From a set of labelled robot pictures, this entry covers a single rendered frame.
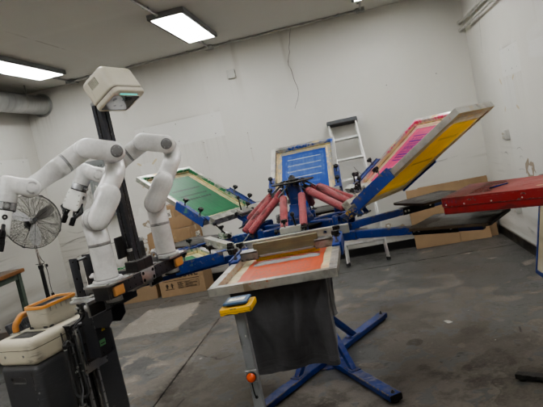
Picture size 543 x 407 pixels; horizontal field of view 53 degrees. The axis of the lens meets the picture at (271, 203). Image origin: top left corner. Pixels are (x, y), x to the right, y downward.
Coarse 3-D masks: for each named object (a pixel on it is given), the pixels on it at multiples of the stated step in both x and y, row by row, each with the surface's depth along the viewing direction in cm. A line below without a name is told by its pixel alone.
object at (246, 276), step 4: (264, 260) 302; (268, 260) 300; (252, 264) 298; (268, 264) 289; (272, 264) 287; (276, 264) 285; (248, 268) 289; (252, 268) 287; (256, 268) 285; (248, 272) 279; (252, 272) 277; (244, 276) 272; (248, 276) 270; (268, 276) 260; (272, 276) 259; (240, 280) 264; (244, 280) 262; (248, 280) 261
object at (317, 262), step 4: (320, 248) 304; (324, 248) 301; (312, 252) 297; (316, 252) 295; (320, 252) 292; (324, 252) 290; (288, 256) 299; (292, 256) 298; (316, 256) 284; (320, 256) 282; (292, 260) 287; (296, 260) 285; (300, 260) 282; (316, 260) 274; (320, 260) 272; (312, 264) 267; (316, 264) 265; (320, 264) 263; (312, 268) 258; (316, 268) 256; (320, 268) 255; (292, 272) 258; (296, 272) 257
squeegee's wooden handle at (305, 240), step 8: (272, 240) 299; (280, 240) 296; (288, 240) 296; (296, 240) 295; (304, 240) 294; (312, 240) 294; (256, 248) 299; (264, 248) 298; (272, 248) 298; (280, 248) 297; (288, 248) 296; (296, 248) 296
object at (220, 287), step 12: (336, 252) 266; (240, 264) 296; (336, 264) 240; (228, 276) 268; (276, 276) 241; (288, 276) 238; (300, 276) 237; (312, 276) 236; (324, 276) 235; (216, 288) 243; (228, 288) 242; (240, 288) 241; (252, 288) 241
